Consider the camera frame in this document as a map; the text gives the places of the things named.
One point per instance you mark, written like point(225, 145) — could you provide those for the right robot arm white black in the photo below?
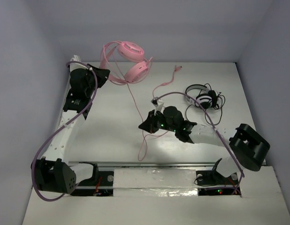
point(247, 148)

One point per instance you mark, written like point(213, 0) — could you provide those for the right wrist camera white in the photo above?
point(158, 104)

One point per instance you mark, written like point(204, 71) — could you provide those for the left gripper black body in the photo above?
point(95, 73)

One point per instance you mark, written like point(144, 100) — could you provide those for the pink headphones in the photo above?
point(126, 61)

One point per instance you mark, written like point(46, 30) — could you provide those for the aluminium rail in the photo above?
point(106, 165)

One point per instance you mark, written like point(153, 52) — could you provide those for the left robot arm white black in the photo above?
point(50, 169)

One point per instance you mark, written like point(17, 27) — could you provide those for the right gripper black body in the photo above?
point(157, 122)

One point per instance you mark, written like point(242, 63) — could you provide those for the black white headphones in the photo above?
point(207, 98)

